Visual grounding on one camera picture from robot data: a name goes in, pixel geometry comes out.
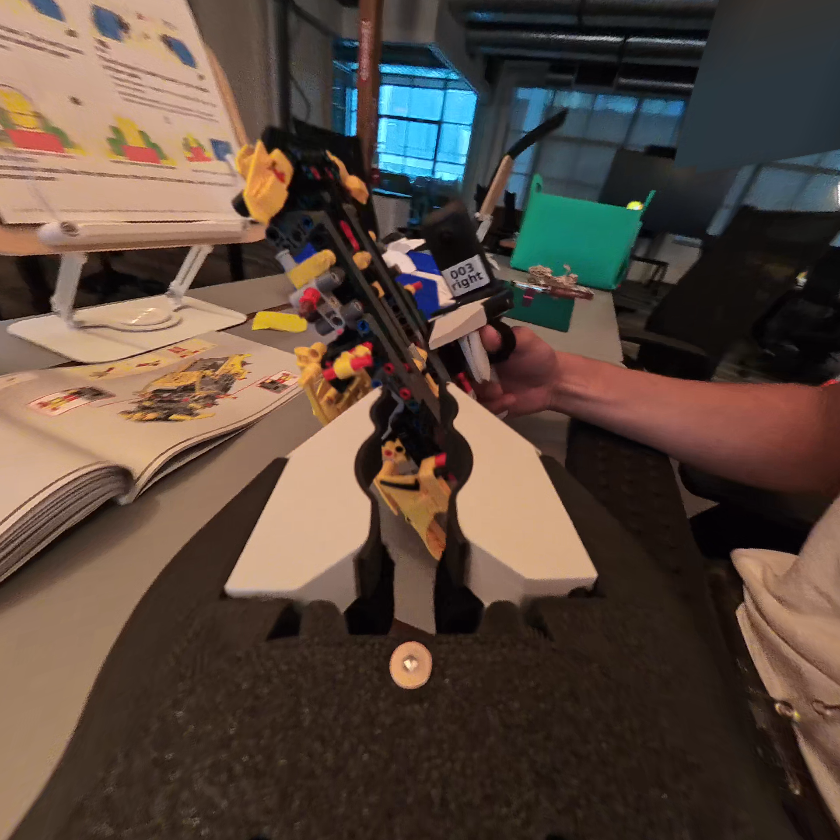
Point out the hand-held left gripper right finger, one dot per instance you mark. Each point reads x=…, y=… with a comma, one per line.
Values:
x=525, y=518

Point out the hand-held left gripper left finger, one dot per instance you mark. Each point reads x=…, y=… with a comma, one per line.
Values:
x=308, y=518

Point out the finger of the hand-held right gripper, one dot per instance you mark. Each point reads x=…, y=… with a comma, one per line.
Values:
x=459, y=325

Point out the yellow black brick car model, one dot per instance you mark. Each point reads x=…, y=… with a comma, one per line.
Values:
x=348, y=315

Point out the person's right forearm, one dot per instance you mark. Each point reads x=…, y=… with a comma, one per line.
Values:
x=689, y=420

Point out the grey desk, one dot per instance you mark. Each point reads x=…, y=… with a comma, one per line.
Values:
x=98, y=623

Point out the person's right hand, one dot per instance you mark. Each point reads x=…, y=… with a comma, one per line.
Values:
x=525, y=380

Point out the blue plastic bin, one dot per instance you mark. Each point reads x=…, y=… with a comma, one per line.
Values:
x=420, y=275

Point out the black dimpled chair armrest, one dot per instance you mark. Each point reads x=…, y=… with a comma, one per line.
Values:
x=623, y=472

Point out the green plastic bin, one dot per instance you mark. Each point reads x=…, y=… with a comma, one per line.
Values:
x=577, y=236

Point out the yellow paper scrap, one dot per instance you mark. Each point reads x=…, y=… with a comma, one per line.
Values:
x=279, y=323

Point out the open instruction booklet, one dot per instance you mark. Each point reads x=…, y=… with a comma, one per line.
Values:
x=131, y=426

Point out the white wooden book stand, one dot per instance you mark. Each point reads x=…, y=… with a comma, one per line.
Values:
x=131, y=321

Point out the black office chair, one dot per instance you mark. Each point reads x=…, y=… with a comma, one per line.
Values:
x=735, y=282

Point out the person in beige shirt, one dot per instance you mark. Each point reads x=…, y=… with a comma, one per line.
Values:
x=794, y=623

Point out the printed instruction sheet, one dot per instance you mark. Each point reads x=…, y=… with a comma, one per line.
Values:
x=98, y=98

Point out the brown wooden post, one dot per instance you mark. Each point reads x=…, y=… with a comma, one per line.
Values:
x=369, y=79

